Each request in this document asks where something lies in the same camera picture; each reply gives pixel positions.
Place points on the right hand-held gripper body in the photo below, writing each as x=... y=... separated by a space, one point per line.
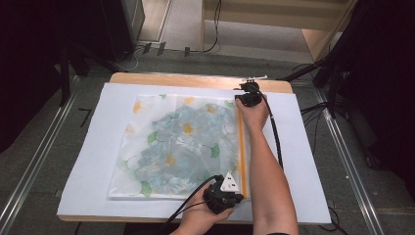
x=250 y=93

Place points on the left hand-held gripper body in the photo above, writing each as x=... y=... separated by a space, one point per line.
x=221 y=197

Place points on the leaf print mesh laundry bag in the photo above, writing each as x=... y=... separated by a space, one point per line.
x=147 y=107

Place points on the person's right hand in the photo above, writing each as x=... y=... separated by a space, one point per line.
x=253 y=114

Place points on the person's left hand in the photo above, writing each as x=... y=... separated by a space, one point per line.
x=202 y=218

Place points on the blue floral garment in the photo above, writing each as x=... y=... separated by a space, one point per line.
x=186 y=147

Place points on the light wooden furniture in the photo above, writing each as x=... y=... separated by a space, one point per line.
x=261 y=16

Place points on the wooden table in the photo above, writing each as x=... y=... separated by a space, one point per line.
x=163 y=79

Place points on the black metal stand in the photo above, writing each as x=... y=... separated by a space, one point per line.
x=65 y=78
x=332 y=84

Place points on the black cabinet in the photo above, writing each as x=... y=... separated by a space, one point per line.
x=120 y=26

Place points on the white table sheet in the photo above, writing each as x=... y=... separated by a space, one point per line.
x=98 y=130

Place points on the metal floor rail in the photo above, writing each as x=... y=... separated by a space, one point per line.
x=36 y=153
x=345 y=156

